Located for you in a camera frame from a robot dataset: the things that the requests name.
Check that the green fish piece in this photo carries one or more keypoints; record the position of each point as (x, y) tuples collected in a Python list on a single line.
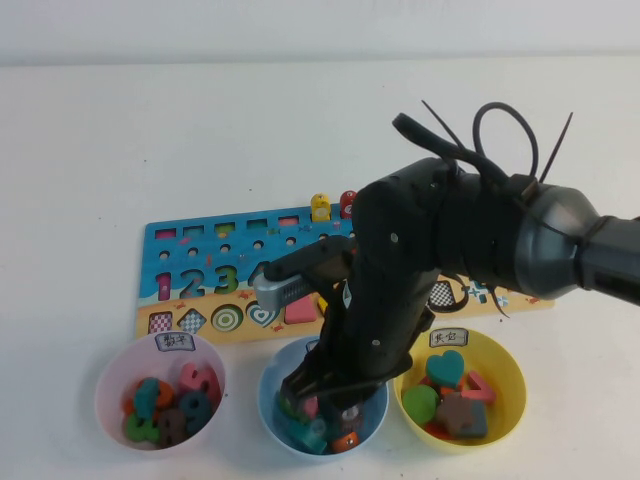
[(286, 406)]

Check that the grey blue square piece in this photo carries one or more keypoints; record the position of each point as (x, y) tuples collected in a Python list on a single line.
[(479, 425)]

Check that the blue plastic bowl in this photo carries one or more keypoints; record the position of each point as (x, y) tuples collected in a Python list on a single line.
[(270, 400)]

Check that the brown star piece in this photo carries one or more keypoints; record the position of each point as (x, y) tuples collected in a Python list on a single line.
[(455, 412)]

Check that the paper label on blue bowl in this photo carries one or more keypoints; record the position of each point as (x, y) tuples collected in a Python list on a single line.
[(312, 347)]

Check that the paper label on pink bowl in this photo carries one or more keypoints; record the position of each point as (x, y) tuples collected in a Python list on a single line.
[(174, 342)]

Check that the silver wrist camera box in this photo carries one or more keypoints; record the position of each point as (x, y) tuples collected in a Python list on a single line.
[(277, 295)]

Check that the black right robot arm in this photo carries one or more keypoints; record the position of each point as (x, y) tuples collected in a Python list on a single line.
[(550, 240)]

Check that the brown number eight piece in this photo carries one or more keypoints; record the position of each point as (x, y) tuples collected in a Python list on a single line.
[(172, 425)]

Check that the green number three piece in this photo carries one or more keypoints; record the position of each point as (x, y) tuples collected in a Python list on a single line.
[(136, 430)]

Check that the pink number five piece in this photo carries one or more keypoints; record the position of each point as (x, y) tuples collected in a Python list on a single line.
[(192, 377)]

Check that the paper label on yellow bowl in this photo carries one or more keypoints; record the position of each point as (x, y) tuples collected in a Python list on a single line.
[(448, 338)]

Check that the orange number piece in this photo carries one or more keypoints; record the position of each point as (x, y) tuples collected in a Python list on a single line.
[(128, 406)]

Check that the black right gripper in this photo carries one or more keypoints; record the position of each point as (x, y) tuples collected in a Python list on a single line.
[(380, 325)]

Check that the orange flat shape piece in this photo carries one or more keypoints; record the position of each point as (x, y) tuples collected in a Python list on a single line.
[(435, 431)]

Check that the red fish peg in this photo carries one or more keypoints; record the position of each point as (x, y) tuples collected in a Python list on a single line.
[(345, 204)]

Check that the pink fish piece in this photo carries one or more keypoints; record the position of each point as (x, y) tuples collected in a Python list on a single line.
[(311, 407)]

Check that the yellow plastic bowl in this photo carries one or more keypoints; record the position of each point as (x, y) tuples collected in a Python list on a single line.
[(505, 380)]

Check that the dark teal number nine piece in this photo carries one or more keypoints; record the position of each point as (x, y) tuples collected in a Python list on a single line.
[(195, 410)]

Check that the orange fish piece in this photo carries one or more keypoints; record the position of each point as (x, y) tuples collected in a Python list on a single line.
[(345, 442)]

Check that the teal green number piece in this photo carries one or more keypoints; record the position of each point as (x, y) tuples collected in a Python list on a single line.
[(147, 395)]

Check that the teal heart piece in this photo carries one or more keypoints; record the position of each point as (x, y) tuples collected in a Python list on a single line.
[(445, 370)]

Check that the pink plastic bowl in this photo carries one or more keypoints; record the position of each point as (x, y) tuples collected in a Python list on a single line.
[(115, 400)]

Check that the pink trapezoid piece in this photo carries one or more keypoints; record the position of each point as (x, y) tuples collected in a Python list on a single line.
[(300, 311)]

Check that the yellow fish peg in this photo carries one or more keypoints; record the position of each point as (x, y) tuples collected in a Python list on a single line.
[(320, 206)]

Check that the teal fish piece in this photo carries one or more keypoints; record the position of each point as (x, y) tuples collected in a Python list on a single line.
[(305, 437)]

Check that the colourful wooden number puzzle board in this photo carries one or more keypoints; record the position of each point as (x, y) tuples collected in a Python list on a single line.
[(200, 240)]

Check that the black zip tie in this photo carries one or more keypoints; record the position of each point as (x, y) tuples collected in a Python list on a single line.
[(450, 130), (557, 147)]

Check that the pink greater-than sign piece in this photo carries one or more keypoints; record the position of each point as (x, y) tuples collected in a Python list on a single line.
[(481, 393)]

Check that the green circle piece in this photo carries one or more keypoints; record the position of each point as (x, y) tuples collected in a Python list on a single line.
[(420, 405)]

